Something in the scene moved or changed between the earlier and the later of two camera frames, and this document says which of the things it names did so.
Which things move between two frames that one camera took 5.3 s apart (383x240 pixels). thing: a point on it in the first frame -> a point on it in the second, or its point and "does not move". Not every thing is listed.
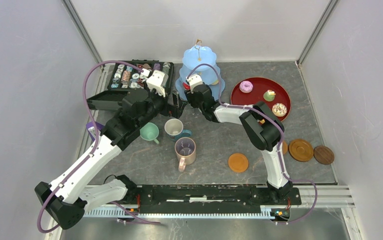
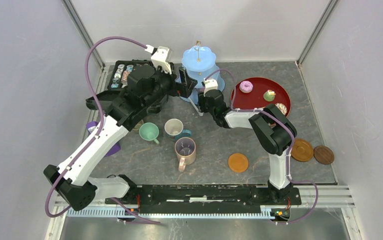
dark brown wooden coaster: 324,154 does not move
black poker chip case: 127,79 does not move
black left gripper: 175,109 -> 183,89
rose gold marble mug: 185,151 does not move
